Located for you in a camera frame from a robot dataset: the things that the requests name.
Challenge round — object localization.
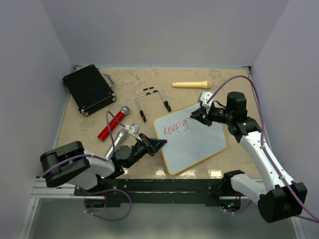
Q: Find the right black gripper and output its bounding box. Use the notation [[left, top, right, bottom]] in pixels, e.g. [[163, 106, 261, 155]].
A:
[[191, 102, 233, 127]]

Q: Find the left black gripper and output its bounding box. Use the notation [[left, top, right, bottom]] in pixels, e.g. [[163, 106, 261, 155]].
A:
[[126, 133, 166, 168]]

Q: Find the yellow framed whiteboard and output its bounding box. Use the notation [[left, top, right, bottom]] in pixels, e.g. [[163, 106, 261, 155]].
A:
[[153, 103, 227, 175]]

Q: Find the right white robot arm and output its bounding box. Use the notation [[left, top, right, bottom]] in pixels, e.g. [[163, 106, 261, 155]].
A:
[[190, 91, 307, 223]]

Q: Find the cream toy microphone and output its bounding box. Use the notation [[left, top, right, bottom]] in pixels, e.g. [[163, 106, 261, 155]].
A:
[[172, 81, 212, 89]]

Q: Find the silver toy microphone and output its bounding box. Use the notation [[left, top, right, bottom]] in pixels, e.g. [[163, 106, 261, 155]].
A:
[[104, 128, 129, 159]]

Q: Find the red glitter toy microphone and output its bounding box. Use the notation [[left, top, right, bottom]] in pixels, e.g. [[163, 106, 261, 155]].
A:
[[97, 106, 130, 141]]

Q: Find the black carrying case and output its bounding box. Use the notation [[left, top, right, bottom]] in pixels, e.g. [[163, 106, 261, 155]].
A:
[[62, 64, 117, 116]]

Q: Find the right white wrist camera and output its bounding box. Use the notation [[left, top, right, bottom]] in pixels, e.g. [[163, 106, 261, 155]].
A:
[[197, 91, 213, 110]]

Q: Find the wire whiteboard stand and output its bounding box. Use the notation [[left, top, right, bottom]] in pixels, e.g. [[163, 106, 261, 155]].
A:
[[135, 85, 172, 122]]

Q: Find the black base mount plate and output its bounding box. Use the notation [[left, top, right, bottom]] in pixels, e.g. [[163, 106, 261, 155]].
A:
[[74, 179, 240, 207]]

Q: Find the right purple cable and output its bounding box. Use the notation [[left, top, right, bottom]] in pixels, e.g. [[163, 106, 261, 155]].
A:
[[206, 75, 319, 224]]

